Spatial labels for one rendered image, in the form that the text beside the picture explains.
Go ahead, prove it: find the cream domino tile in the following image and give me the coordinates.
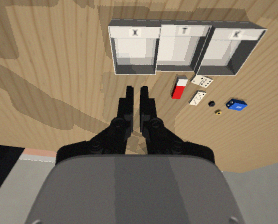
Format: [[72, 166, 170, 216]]
[[190, 74, 213, 88], [189, 90, 206, 105]]

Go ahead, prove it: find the blue battery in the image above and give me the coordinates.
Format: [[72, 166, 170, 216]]
[[226, 99, 247, 111]]

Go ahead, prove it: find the small yellow hex nut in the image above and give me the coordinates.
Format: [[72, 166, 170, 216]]
[[215, 110, 222, 115]]

